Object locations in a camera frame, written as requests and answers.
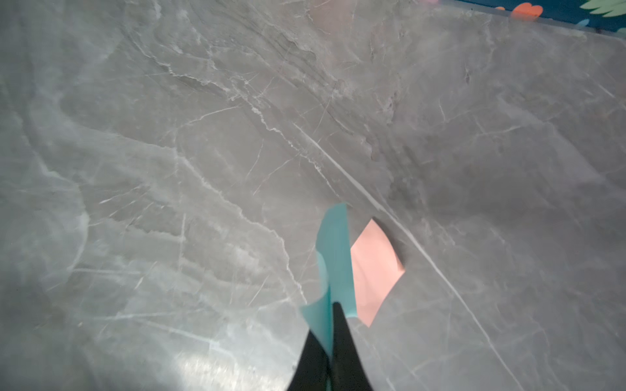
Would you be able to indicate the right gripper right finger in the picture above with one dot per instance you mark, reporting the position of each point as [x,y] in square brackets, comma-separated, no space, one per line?
[347,372]

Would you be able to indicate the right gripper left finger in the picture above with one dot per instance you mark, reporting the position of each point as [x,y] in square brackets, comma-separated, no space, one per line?
[312,371]

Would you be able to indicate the torn pink memo page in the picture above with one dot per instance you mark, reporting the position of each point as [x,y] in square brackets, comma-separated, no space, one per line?
[376,270]

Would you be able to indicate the torn blue memo page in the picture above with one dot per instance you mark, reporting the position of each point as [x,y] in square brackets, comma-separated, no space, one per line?
[336,277]

